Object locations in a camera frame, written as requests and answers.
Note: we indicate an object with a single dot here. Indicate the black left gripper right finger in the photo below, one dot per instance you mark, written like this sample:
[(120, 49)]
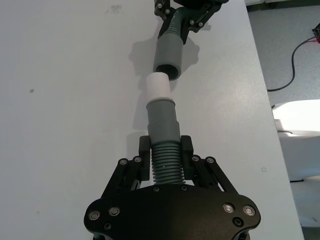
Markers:
[(207, 175)]

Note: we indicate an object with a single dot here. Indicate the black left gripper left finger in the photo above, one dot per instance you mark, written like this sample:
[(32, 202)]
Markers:
[(125, 175)]

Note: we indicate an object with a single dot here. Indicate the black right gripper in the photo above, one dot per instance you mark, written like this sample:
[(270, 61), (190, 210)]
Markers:
[(200, 3)]

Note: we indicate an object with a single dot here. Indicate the white moulded plastic object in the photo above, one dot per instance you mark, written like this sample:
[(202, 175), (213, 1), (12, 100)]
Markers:
[(300, 120)]

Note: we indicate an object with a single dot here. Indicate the red and black device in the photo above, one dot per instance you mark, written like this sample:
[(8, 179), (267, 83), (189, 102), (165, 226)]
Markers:
[(317, 33)]

